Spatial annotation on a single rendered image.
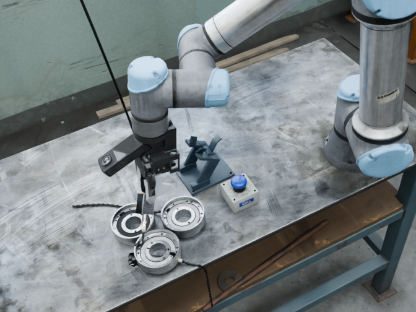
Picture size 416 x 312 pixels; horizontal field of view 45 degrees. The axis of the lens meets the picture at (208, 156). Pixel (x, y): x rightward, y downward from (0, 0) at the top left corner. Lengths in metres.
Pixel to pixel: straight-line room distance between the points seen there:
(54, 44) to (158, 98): 1.78
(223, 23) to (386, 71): 0.32
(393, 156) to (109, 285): 0.68
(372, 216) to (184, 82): 0.83
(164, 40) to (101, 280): 1.91
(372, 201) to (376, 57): 0.72
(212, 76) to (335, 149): 0.48
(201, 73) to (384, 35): 0.33
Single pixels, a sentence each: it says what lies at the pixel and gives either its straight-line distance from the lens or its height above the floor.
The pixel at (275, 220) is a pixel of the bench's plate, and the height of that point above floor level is 0.80.
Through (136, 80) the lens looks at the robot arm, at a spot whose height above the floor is 1.23.
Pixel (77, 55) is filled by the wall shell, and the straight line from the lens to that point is 2.75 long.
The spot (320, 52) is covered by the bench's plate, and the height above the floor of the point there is 0.80.
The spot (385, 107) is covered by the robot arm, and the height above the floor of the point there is 1.11.
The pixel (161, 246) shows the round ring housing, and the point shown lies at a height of 0.81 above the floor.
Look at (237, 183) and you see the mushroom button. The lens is 1.20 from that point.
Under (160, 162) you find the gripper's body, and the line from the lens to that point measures 1.06.
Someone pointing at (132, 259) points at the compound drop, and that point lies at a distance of 1.19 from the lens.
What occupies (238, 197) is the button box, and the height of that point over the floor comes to 0.85.
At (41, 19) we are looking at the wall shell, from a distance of 2.62.
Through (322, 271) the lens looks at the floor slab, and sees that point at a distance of 2.09.
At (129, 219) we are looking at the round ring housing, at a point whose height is 0.82.
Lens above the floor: 1.78
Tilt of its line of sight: 46 degrees down
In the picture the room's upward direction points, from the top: 7 degrees counter-clockwise
